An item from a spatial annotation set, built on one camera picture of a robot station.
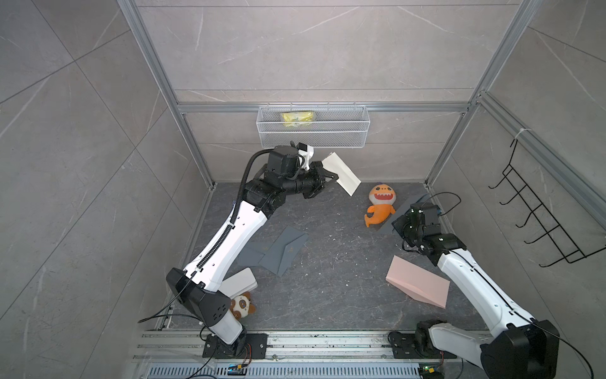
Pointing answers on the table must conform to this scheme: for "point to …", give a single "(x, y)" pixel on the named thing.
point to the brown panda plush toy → (241, 306)
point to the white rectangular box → (238, 283)
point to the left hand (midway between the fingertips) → (342, 173)
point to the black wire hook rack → (569, 251)
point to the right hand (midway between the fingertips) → (397, 220)
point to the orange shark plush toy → (382, 197)
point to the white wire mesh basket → (330, 126)
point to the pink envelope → (417, 283)
